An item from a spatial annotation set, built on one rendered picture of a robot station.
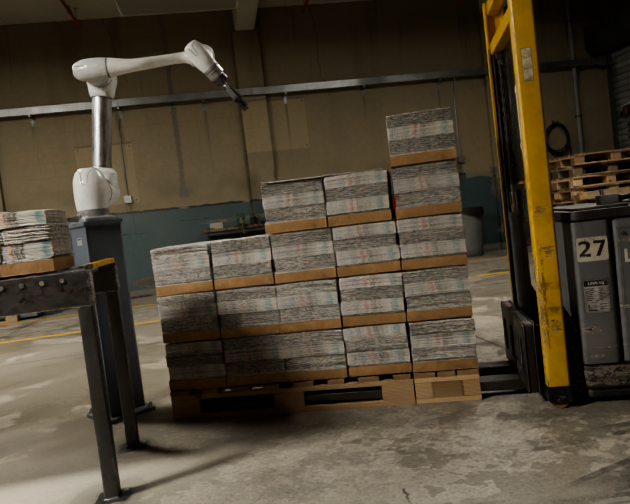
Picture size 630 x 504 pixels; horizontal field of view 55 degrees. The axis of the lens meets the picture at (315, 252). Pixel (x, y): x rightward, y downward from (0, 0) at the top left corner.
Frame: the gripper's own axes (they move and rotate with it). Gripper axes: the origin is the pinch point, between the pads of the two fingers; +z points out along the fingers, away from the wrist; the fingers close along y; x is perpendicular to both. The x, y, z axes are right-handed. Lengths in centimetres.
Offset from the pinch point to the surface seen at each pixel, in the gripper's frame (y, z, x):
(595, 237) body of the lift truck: 119, 116, 78
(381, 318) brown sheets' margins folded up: 93, 98, -11
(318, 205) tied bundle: 70, 46, 0
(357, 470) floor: 165, 98, -42
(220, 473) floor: 150, 74, -84
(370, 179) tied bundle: 73, 52, 26
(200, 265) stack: 64, 33, -60
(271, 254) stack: 68, 50, -31
